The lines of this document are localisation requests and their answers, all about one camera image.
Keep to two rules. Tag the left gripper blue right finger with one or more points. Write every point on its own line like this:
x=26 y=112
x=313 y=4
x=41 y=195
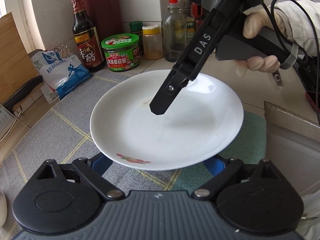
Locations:
x=225 y=172

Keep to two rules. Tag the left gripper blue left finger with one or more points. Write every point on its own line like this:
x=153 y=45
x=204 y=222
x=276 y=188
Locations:
x=90 y=172

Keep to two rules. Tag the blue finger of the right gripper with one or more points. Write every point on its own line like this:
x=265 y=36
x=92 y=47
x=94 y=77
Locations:
x=168 y=92

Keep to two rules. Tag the white plate with fruit print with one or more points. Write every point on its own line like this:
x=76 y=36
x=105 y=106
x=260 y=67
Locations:
x=202 y=121

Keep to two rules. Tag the white bowl with pink flowers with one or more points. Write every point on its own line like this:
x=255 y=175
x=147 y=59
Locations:
x=3 y=209

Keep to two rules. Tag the white sleeved right forearm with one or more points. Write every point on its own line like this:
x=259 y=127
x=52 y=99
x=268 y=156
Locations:
x=297 y=25

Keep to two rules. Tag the gloved right hand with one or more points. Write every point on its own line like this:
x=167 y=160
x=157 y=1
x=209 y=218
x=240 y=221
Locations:
x=252 y=26

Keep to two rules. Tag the teal happy towel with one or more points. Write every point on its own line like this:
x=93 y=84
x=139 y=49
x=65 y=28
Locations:
x=249 y=146

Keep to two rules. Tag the grey checked cloth mat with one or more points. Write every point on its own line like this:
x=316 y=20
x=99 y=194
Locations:
x=60 y=133

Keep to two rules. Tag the clear bottle red cap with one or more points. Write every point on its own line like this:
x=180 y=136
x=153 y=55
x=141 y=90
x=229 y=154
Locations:
x=174 y=32

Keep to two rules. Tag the yellow lid spice jar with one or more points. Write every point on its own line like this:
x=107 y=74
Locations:
x=152 y=42

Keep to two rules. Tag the green lid sauce jar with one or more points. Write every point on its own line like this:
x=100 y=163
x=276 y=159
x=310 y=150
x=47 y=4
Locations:
x=121 y=52

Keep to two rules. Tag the green cap small jar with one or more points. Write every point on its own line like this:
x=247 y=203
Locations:
x=136 y=27

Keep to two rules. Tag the dark vinegar bottle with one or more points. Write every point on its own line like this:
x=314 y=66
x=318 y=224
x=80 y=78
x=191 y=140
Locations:
x=86 y=38

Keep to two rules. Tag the blue white salt bag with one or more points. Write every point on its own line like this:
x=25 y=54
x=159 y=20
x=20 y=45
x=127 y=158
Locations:
x=61 y=75

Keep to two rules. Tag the white jacket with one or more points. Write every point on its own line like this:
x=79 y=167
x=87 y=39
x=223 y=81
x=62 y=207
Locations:
x=309 y=226

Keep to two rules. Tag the dark red knife block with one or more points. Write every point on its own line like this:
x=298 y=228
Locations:
x=106 y=16

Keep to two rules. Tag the binder clip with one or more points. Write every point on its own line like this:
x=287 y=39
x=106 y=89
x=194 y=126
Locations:
x=63 y=50

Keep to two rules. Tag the bamboo cutting board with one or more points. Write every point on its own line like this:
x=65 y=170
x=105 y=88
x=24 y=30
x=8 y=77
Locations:
x=16 y=65

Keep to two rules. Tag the metal wire stand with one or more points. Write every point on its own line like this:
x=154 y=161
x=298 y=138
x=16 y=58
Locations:
x=8 y=121

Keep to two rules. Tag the kitchen knife black handle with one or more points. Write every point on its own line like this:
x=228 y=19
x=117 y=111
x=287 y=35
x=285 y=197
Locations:
x=22 y=93

